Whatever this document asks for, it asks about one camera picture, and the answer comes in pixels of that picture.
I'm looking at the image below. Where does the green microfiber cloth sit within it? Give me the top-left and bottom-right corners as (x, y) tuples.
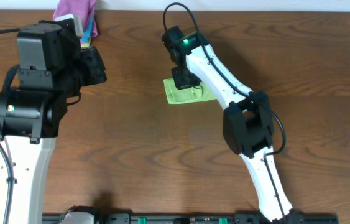
(163, 78), (216, 105)

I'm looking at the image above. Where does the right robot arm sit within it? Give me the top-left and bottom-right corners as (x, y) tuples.
(162, 26), (293, 223)

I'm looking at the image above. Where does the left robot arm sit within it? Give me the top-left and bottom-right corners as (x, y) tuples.
(0, 14), (106, 223)

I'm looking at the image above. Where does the light green folded cloth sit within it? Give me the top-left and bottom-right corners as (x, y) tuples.
(80, 39), (91, 49)

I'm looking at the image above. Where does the blue folded cloth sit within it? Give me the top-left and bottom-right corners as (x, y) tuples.
(80, 16), (96, 44)

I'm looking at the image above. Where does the purple folded cloth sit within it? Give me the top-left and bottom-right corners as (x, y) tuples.
(53, 0), (98, 36)

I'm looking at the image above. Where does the right black cable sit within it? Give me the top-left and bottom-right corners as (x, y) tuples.
(162, 2), (287, 222)

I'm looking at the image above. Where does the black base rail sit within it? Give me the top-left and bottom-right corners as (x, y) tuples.
(42, 212), (339, 224)

